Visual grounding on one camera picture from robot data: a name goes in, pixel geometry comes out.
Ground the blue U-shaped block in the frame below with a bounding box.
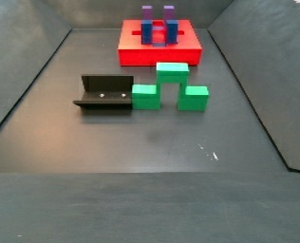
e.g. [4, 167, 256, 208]
[140, 20, 177, 47]

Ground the red board base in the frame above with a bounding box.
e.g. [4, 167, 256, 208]
[116, 20, 203, 66]

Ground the green stepped arch block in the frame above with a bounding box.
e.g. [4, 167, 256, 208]
[132, 63, 209, 112]

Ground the black angled bracket holder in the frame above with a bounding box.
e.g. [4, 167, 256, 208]
[72, 74, 133, 110]

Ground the purple U-shaped block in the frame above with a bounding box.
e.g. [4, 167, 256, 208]
[140, 5, 175, 21]

